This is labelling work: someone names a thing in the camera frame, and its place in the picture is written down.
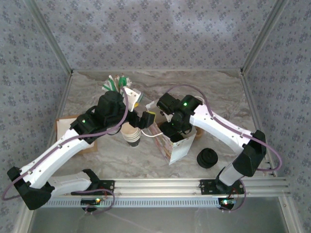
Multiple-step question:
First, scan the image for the white paper carrier bag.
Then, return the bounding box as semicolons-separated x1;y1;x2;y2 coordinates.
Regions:
140;96;204;166

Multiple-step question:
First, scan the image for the stack of paper cups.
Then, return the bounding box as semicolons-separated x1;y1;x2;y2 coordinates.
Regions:
121;122;142;148

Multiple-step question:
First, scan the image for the brown paper sheet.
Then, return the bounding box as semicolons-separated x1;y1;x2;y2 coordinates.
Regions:
55;116;98;154

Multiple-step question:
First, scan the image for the stack of white napkins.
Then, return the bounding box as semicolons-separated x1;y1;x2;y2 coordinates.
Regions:
58;117;81;136

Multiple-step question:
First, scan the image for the stack of black lids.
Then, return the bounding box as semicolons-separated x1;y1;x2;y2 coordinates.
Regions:
196;148;219;169

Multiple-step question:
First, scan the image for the black controller board with LED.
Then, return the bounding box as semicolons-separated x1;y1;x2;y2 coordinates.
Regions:
219;198;238;206
81;198;103;205

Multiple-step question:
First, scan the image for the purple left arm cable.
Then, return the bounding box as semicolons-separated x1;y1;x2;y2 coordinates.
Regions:
1;87;129;201

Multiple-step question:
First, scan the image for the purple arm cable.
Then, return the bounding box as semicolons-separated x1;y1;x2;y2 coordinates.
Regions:
1;87;129;201
165;83;284;173

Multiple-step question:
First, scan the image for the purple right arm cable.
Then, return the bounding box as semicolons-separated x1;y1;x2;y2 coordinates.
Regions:
165;83;284;173

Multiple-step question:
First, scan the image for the aluminium table edge rail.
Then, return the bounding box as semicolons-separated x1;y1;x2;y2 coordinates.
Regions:
9;71;75;233
240;69;303;233

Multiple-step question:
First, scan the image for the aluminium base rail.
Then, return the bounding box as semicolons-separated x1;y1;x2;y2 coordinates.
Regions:
48;178;291;196

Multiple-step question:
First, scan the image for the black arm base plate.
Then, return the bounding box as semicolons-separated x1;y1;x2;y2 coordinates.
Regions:
199;179;245;195
70;179;115;196

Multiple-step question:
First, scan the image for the grey slotted cable duct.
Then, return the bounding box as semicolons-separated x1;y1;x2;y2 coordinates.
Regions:
35;196;235;209

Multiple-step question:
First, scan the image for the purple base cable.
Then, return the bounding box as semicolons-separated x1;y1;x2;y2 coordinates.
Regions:
220;181;248;214
71;188;115;216

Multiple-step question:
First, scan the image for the aluminium corner post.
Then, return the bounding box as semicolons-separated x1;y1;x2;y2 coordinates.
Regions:
240;0;291;73
24;0;75;75

